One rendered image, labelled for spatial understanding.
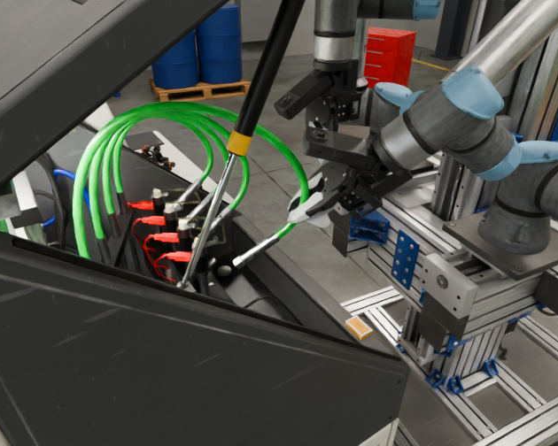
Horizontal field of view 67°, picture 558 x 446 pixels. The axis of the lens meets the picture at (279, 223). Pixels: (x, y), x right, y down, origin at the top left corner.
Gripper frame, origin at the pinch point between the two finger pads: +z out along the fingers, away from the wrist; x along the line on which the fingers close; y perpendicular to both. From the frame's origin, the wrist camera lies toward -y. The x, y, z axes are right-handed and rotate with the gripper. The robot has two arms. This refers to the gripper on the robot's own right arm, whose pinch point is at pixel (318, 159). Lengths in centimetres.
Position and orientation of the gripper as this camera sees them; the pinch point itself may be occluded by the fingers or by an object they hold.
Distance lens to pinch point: 90.7
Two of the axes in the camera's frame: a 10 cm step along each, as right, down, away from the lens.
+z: 0.0, 8.4, 5.4
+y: 8.4, -3.0, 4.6
